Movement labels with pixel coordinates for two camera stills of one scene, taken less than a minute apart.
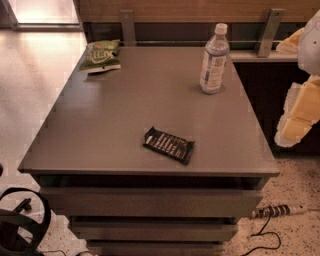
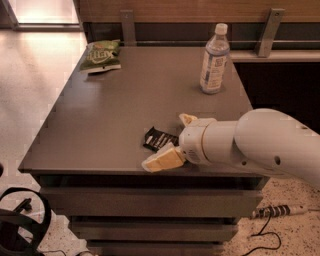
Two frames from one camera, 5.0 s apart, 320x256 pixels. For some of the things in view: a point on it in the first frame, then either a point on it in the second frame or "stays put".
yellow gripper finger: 291,44 -> 191,138
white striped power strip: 278,210 stays put
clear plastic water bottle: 215,60 stays put
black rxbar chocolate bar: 176,147 stays put
